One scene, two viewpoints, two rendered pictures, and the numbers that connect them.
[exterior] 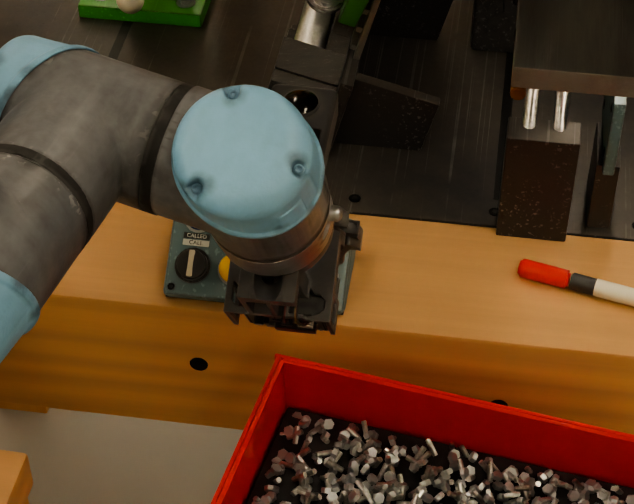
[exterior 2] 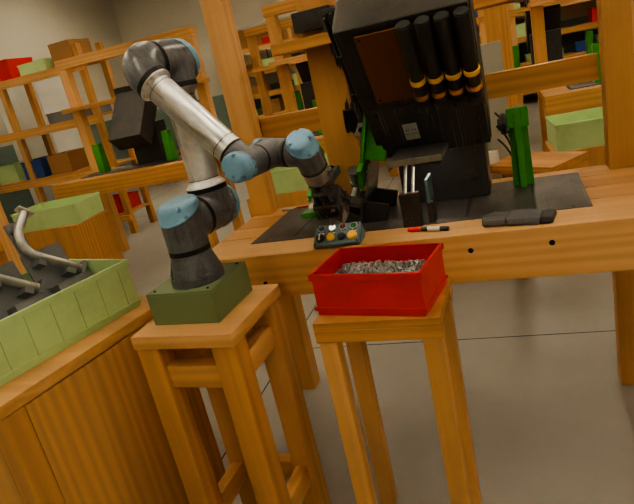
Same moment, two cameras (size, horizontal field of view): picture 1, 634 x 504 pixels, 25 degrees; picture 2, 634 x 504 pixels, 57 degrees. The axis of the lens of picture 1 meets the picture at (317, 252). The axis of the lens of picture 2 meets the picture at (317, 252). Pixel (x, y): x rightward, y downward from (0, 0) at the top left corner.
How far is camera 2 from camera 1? 0.93 m
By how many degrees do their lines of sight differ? 28
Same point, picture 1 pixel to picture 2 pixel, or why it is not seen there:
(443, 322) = (386, 241)
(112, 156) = (274, 148)
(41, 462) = (312, 400)
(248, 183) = (299, 142)
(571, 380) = not seen: hidden behind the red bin
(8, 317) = (249, 162)
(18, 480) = (275, 287)
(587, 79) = (404, 161)
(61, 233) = (262, 155)
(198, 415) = not seen: hidden behind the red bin
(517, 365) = not seen: hidden behind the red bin
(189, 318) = (320, 253)
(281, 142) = (306, 134)
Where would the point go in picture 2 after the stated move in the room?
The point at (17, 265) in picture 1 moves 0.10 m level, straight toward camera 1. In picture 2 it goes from (251, 155) to (251, 160)
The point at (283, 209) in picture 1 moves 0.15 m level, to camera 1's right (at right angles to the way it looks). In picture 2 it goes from (307, 147) to (367, 135)
